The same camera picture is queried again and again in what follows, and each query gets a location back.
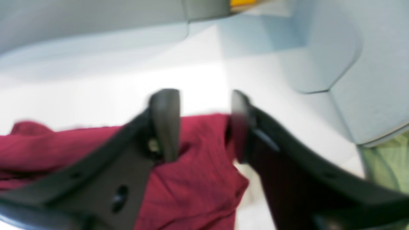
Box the green cloth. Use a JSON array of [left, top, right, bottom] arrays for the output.
[[359, 132, 409, 194]]

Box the dark red t-shirt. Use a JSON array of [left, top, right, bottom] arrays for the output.
[[0, 114, 249, 230]]

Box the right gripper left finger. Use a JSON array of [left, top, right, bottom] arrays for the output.
[[1, 89, 180, 230]]

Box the grey side panel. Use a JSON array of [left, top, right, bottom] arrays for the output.
[[1, 0, 408, 146]]

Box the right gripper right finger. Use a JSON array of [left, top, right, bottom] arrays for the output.
[[230, 90, 409, 230]]

